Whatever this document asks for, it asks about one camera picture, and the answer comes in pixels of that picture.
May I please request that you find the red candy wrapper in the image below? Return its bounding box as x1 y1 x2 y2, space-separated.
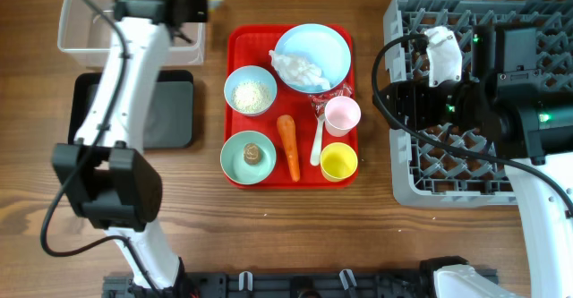
309 83 354 117

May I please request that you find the light blue bowl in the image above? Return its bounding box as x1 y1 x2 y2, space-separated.
224 65 278 116

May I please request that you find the pile of white rice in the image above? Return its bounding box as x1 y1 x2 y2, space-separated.
232 81 272 115

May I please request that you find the white tissue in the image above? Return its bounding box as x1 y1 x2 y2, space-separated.
269 50 330 92

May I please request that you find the orange carrot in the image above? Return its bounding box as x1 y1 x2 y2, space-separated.
277 115 301 183

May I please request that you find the brown walnut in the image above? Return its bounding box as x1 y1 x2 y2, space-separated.
244 143 262 166

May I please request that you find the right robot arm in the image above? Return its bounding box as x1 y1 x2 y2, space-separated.
372 24 572 297

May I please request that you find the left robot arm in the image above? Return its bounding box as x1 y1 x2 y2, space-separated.
40 0 209 297

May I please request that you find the grey dishwasher rack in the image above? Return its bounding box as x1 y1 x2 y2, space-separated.
383 0 572 208

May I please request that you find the clear plastic waste bin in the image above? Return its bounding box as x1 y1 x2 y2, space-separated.
57 0 206 68

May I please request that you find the pink cup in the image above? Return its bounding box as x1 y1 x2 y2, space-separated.
324 96 362 137

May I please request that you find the yellow cup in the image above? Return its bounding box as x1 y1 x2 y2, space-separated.
320 142 358 183

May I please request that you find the black rectangular tray bin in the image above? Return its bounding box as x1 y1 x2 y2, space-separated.
67 70 194 150

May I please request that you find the large light blue plate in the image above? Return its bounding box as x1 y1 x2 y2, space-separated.
272 23 351 94

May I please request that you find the white plastic spoon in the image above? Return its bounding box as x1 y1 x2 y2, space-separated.
310 114 325 166

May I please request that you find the red serving tray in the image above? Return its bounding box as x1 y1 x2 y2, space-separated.
224 24 358 191

